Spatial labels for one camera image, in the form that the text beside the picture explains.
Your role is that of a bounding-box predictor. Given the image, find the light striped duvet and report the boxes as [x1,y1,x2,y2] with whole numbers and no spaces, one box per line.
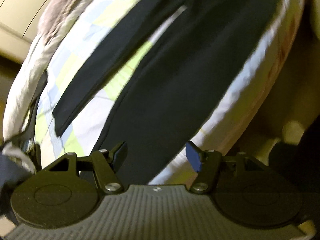
[4,0,105,143]

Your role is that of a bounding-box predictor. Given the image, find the navy garment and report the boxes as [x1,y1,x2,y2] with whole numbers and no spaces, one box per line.
[0,152,35,198]

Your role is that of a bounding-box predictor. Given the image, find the beige wardrobe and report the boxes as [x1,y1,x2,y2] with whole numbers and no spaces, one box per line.
[0,0,60,63]

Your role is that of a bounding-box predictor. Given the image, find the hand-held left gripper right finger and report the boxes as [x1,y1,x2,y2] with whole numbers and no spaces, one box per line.
[185,141,269,194]

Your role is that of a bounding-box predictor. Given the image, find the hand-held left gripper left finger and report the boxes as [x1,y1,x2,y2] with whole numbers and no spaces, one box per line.
[40,141,128,194]

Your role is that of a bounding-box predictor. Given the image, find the black garment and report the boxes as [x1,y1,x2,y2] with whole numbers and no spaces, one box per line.
[52,0,280,184]

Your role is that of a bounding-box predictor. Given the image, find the checked bed sheet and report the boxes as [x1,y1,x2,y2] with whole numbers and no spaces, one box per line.
[4,0,308,185]

